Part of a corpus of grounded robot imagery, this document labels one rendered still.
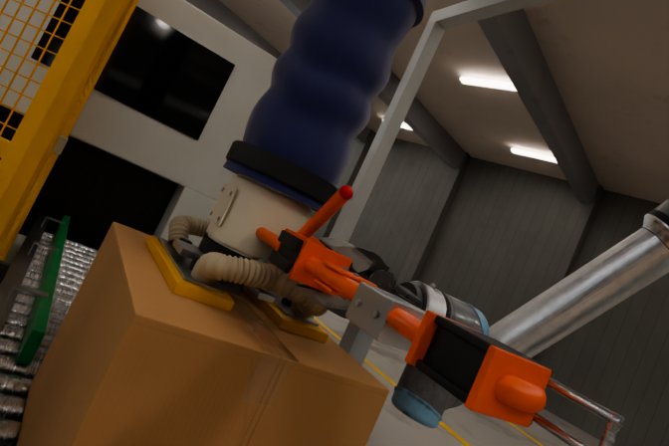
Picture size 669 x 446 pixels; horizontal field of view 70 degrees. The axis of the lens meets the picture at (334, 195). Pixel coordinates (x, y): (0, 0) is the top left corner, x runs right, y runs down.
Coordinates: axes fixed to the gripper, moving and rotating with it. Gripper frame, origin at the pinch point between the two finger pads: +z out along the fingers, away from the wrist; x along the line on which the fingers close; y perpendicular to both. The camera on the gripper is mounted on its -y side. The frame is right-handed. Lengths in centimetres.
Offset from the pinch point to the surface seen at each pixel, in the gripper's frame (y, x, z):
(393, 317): -23.3, 0.5, 2.7
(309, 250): -1.7, 1.8, 3.2
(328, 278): -9.0, 0.0, 2.9
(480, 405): -36.8, -1.3, 2.9
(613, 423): -42.1, 1.9, -3.8
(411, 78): 275, 147, -157
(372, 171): 273, 64, -162
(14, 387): 56, -55, 23
